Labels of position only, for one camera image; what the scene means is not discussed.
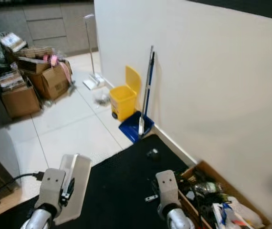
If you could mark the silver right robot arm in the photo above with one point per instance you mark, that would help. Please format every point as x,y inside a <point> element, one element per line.
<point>179,220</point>

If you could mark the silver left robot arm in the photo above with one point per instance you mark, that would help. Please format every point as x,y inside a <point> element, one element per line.
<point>38,222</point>

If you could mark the large black floor mat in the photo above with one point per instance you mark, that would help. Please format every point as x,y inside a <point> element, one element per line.
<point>117,195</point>

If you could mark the small black round object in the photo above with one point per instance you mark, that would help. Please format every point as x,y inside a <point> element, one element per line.
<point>153,153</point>

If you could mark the blue dustpan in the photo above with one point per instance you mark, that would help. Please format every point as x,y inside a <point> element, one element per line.
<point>131,131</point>

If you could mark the cardboard junk box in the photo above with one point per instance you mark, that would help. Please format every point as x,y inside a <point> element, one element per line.
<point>222,179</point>

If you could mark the white blue plastic package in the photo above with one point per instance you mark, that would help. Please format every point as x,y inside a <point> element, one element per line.
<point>231,217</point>

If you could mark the yellow pedal bin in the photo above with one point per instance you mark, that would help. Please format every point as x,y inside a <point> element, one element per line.
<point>122,102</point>

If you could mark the crumpled clear plastic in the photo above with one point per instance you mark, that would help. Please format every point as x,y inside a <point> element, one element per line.
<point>100,98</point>

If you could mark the small brown cardboard box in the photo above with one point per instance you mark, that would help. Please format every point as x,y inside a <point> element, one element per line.
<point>19,102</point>

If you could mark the large open cardboard box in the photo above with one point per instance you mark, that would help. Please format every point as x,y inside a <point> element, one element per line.
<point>52,82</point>

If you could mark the pink ribbon item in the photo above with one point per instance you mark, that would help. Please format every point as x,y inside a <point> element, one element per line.
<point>62,67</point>

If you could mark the stacked magazines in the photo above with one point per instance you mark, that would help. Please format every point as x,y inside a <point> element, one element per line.
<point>12,80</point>

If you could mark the flattened brown cardboard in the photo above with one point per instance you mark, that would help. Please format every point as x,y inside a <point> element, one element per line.
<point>33,51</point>

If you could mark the white floor mop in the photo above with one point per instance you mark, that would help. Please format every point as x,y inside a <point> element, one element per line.
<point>90,45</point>

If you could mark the white printed box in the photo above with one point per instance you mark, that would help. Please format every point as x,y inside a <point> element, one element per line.
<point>13,41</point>

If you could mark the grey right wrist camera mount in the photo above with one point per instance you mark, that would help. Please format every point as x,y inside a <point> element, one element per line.
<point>167,188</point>

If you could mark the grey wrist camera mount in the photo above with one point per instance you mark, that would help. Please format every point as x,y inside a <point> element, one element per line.
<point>167,188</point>
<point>52,191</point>

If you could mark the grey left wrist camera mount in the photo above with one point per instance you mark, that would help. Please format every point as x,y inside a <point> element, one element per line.
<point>52,191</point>

